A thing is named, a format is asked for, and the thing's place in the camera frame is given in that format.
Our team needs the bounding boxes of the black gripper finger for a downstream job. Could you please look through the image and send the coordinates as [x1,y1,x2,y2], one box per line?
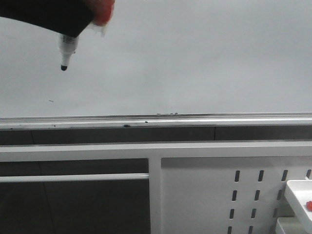
[0,0,94,38]

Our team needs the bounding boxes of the white black-tip whiteboard marker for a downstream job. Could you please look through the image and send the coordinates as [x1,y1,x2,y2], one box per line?
[58,20,110,72]

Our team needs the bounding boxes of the white plastic tray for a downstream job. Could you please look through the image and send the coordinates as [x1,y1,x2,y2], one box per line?
[284,179,312,234]

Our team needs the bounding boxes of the white box below tray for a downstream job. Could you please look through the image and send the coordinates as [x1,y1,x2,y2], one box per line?
[275,217,306,234]

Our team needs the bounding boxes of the small red object in tray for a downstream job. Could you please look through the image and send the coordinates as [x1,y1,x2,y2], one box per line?
[306,201,312,212]

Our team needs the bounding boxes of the large whiteboard with aluminium frame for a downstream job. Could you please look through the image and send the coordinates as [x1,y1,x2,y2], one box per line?
[0,0,312,130]

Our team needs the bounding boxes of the white metal pegboard rack frame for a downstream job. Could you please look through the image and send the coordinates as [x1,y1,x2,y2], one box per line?
[0,141,312,234]

